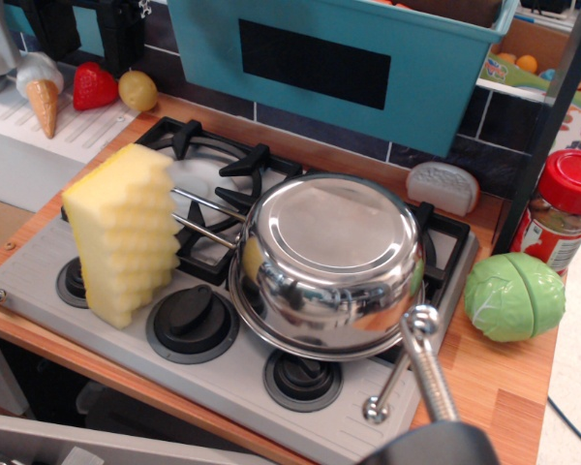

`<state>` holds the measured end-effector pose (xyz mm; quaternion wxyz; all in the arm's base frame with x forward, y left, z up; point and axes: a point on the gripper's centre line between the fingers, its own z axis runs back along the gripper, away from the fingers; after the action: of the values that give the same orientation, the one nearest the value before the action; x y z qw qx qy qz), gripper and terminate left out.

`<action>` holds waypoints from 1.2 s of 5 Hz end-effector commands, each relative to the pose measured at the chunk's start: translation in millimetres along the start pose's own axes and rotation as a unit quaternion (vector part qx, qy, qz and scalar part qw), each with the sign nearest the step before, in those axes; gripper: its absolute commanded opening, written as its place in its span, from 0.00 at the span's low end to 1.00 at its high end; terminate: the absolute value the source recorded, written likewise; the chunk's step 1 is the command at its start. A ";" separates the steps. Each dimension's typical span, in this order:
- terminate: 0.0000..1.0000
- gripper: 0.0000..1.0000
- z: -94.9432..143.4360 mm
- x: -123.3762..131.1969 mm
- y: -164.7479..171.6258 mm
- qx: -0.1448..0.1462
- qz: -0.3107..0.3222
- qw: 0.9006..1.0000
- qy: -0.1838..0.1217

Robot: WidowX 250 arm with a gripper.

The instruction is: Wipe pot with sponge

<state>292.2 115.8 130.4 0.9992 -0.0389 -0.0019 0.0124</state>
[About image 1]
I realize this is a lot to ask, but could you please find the yellow sponge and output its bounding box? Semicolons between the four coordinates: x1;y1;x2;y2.
62;143;180;329

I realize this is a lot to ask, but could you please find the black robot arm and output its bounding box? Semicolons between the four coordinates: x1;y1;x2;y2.
5;1;152;76

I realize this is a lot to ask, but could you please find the stainless steel pot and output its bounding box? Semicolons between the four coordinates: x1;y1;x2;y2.
169;171;427;363

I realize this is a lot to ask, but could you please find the grey toy stove top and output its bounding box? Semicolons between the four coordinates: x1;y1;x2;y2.
0;115;480;465

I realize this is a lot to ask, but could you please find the black burner grate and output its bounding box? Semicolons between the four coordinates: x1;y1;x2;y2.
138;117;473;308

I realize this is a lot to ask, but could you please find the middle black stove knob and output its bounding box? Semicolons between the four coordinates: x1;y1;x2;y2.
145;285;239;365

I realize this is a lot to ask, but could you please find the black stove knob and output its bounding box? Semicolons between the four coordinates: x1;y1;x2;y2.
56;257;88;309
145;285;239;365
263;351;343;414

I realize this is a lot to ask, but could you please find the right black stove knob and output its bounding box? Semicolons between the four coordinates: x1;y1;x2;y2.
263;351;343;414

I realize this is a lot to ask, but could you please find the white toy bread slice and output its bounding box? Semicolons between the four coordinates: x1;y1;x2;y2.
406;162;480;217

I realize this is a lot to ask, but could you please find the teal plastic bin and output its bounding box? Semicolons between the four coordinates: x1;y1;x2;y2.
168;1;517;157

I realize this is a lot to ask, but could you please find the yellow toy potato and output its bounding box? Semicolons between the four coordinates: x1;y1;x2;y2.
118;71;158;111

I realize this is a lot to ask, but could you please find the left black stove knob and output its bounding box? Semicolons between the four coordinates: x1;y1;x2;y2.
56;257;88;309

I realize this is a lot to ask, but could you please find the green toy cabbage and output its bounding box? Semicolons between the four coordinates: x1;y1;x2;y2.
464;253;566;342

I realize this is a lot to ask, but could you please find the red toy strawberry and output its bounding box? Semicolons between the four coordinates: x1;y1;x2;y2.
73;62;118;111

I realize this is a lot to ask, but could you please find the grey toy sink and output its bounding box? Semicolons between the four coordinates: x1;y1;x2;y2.
0;64;138;212

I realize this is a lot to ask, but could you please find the red lid spice jar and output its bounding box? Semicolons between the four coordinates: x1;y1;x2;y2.
509;149;581;275

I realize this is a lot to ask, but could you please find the toy ice cream cone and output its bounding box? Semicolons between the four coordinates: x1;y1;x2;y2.
15;52;64;140

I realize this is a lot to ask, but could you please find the cardboard box of toys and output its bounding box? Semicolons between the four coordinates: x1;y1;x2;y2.
480;18;581;151

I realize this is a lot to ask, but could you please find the black metal frame post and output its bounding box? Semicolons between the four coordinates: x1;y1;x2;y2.
492;10;581;255

